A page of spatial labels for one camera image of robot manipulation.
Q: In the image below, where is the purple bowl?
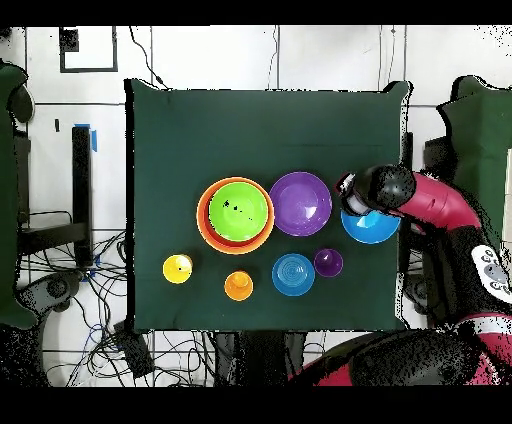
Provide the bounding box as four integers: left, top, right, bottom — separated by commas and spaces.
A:
268, 171, 333, 238

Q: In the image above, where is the large blue bowl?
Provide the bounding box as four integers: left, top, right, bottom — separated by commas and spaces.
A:
340, 208, 402, 246

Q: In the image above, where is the green bowl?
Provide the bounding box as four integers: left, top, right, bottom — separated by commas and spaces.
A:
208, 181, 270, 243

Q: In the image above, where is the large orange bowl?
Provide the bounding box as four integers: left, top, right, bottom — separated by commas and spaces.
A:
195, 176, 276, 256

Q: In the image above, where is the purple cup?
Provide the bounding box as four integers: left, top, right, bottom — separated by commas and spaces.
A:
313, 248, 344, 279

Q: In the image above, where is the dark green table cloth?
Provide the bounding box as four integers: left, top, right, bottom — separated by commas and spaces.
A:
124, 77, 413, 335

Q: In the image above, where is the small blue bowl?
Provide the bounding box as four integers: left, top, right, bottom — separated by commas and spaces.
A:
271, 252, 316, 298

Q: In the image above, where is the green cloth covered side table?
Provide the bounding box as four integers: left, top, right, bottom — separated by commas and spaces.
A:
423, 74, 512, 249
0, 59, 39, 329

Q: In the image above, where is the orange cup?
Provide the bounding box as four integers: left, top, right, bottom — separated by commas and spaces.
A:
223, 270, 255, 302

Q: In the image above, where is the yellow cup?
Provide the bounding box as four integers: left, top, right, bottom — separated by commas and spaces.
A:
162, 253, 194, 282

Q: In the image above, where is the blue tape strip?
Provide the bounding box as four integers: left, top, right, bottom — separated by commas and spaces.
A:
73, 122, 98, 153

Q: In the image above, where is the black metal stand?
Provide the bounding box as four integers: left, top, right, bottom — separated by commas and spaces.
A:
15, 124, 95, 268

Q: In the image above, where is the black power strip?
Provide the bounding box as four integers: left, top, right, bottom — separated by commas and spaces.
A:
113, 319, 155, 379

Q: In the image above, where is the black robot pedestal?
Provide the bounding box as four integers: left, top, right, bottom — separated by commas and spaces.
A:
213, 330, 307, 388

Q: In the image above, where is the black floor cable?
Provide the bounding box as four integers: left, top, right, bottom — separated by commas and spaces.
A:
128, 26, 169, 90

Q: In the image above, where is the tangle of black cables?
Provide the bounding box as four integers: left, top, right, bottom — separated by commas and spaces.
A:
17, 209, 217, 387

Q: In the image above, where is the black square frame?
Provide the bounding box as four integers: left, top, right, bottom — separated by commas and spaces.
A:
58, 26, 119, 74

